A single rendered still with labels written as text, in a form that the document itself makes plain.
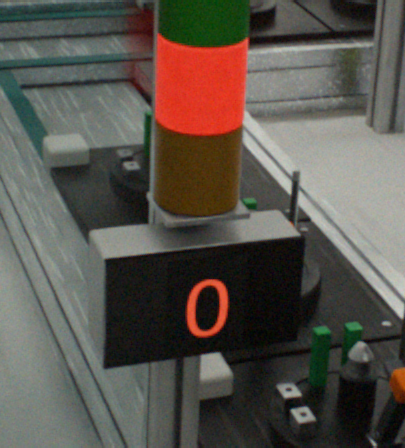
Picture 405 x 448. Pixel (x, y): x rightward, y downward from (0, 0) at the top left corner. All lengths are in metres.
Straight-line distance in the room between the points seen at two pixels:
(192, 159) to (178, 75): 0.05
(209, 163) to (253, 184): 0.76
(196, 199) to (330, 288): 0.56
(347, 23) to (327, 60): 0.11
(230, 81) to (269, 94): 1.25
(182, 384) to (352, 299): 0.45
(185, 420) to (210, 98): 0.24
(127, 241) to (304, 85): 1.25
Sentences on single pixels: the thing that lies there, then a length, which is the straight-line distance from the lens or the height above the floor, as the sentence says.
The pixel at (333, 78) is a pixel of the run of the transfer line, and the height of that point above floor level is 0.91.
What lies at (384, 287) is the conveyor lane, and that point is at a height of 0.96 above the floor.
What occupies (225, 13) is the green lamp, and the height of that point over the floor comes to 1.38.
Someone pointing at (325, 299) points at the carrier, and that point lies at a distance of 1.28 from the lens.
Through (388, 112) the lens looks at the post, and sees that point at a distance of 1.95.
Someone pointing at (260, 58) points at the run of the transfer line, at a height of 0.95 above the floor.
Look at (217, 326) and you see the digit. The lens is 0.79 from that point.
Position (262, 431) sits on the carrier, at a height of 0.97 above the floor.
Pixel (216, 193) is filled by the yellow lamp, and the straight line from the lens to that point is 0.75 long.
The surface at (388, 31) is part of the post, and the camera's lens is 1.91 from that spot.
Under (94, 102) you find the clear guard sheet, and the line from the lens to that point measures 0.77.
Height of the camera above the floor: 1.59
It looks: 24 degrees down
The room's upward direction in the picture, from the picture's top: 4 degrees clockwise
